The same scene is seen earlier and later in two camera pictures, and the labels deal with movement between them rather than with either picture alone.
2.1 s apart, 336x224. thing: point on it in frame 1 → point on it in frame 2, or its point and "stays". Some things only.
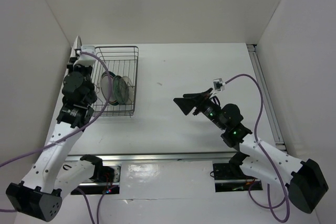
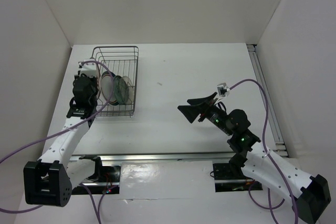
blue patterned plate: (121, 89) stays
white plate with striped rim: (104, 88) stays
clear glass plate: (131, 93) stays
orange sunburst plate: (77, 45) → (98, 80)
